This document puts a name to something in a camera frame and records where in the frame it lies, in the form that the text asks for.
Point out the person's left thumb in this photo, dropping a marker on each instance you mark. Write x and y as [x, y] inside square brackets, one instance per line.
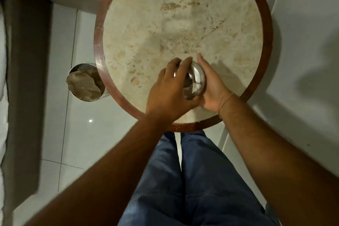
[192, 102]

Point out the blue denim jeans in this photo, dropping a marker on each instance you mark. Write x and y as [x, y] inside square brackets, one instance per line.
[201, 180]

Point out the white bedding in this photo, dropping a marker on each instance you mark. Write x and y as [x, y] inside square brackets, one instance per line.
[2, 127]

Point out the person's right forearm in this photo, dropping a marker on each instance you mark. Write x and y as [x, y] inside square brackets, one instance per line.
[278, 167]

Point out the person's right thumb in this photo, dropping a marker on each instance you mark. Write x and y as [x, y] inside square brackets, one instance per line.
[203, 64]

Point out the shiny steel round container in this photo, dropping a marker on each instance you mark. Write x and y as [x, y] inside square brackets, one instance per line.
[196, 80]

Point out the round marble wooden-rimmed table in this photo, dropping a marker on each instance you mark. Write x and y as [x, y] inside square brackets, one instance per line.
[185, 8]

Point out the person's left hand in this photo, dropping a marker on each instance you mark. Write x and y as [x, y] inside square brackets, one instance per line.
[165, 96]

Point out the person's left forearm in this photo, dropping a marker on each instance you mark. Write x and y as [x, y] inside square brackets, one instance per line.
[106, 175]

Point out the person's right hand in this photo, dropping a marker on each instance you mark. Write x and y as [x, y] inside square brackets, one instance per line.
[214, 93]

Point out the perforated steel waste bin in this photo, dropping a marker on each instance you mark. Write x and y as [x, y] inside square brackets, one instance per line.
[103, 93]

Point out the person's left middle finger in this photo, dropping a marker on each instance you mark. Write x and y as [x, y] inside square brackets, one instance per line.
[172, 67]

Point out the brown bin liner bag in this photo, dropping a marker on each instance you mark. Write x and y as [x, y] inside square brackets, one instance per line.
[84, 85]

